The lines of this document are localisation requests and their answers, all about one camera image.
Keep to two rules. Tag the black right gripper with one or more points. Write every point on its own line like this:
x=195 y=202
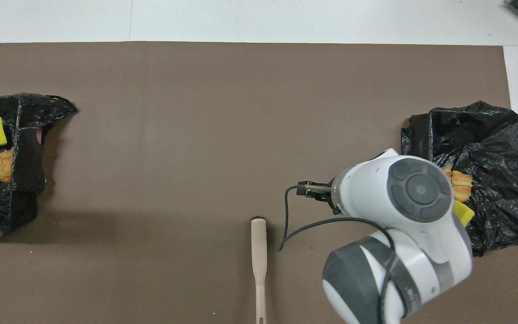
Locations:
x=328 y=197

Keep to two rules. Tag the beige brush black bristles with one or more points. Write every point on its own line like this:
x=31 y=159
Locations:
x=259 y=252

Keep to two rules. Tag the yellow sponge block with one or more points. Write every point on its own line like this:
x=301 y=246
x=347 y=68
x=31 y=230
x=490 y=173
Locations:
x=465 y=213

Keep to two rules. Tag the round brown bun piece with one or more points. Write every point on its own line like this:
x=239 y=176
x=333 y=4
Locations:
x=4 y=166

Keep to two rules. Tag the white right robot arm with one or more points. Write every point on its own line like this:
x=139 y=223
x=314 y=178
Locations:
x=398 y=252

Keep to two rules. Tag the black plastic bin bag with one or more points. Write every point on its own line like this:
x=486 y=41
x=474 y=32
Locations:
x=497 y=148
x=25 y=148

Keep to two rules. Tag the brown table mat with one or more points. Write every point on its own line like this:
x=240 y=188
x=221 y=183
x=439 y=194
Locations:
x=196 y=135

